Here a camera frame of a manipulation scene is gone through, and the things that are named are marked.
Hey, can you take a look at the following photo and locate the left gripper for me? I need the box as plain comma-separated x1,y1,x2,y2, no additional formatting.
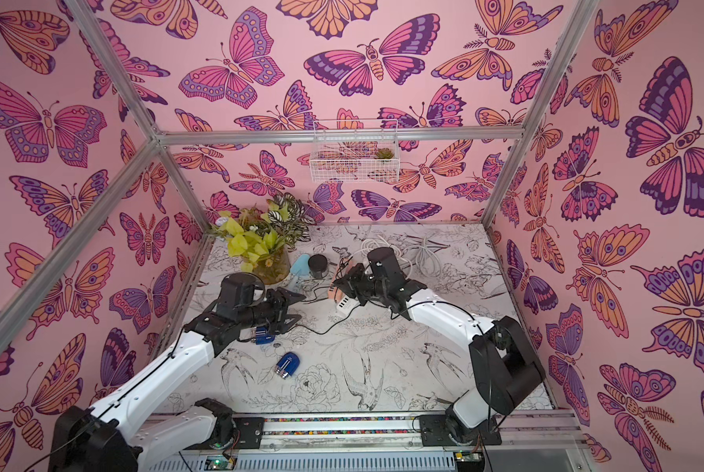
238,287,307,336

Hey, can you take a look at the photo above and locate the white power strip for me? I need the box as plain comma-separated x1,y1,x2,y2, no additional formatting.
336,296,359,317

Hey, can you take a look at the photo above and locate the orange power strip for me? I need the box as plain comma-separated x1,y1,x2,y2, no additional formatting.
328,259,354,303

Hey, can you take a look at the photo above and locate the blue clip bottom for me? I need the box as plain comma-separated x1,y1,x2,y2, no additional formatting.
275,352,300,379

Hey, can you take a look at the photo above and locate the black usb cable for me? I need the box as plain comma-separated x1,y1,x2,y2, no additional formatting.
292,282,377,337

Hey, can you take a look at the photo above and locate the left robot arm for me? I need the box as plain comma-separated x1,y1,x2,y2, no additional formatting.
48,273,306,471

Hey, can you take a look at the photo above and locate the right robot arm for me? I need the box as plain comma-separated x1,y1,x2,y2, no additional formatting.
332,248,547,444

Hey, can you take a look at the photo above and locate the potted green plant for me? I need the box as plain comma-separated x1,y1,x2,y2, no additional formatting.
210,193,311,285

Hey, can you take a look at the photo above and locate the small succulent in basket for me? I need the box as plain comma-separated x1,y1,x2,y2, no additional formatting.
375,147,394,160

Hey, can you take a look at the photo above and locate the white coiled cable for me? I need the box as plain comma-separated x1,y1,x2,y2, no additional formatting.
351,235,448,278

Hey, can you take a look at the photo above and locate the white wire basket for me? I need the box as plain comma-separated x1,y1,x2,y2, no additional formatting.
307,118,401,185

